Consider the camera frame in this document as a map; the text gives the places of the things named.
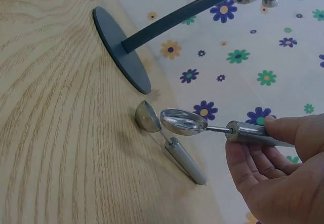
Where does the person's right hand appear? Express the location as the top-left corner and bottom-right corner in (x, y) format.
(224, 113), (324, 224)

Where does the steel scoop with oval bowl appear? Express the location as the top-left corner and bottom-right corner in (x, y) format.
(159, 108), (296, 148)

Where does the steel scoop with round bowl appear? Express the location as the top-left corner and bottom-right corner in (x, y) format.
(135, 100), (208, 186)

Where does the black stand with round base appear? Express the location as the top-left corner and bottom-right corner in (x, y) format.
(92, 0), (279, 95)

